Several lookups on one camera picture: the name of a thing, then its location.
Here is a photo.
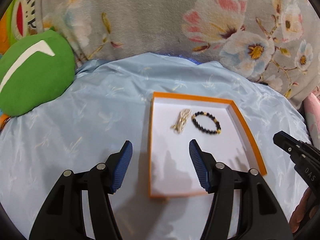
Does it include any black bead bracelet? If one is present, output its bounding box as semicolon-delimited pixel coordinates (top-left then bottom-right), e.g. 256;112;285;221
191;110;222;135

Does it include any white pearl bracelet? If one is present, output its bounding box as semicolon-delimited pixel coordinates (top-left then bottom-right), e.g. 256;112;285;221
170;108;192;134

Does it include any orange jewelry box tray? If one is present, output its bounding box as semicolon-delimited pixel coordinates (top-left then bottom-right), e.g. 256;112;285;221
148;91;267;199

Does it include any right hand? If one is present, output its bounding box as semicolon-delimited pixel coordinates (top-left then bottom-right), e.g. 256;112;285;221
289;187;312;233

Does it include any pink pillow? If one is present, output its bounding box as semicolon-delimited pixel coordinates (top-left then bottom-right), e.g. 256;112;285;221
303;93;320;150

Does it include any light blue palm bedsheet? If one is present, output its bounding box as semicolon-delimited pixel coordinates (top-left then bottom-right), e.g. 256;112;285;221
1;53;309;239

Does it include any green plush pillow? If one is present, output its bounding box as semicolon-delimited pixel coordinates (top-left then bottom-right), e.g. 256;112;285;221
1;29;75;116

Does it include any colourful cartoon monkey bedsheet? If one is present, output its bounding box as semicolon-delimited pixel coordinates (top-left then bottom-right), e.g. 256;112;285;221
0;0;37;55

